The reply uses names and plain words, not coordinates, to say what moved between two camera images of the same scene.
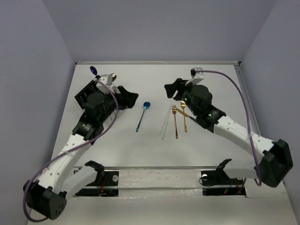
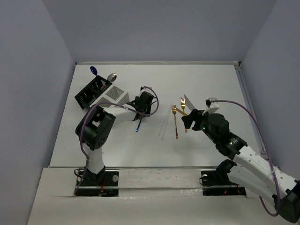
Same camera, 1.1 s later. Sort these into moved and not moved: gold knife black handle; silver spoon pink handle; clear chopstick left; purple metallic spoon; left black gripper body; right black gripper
Moved: left black gripper body; right black gripper
Not moved: silver spoon pink handle; purple metallic spoon; gold knife black handle; clear chopstick left
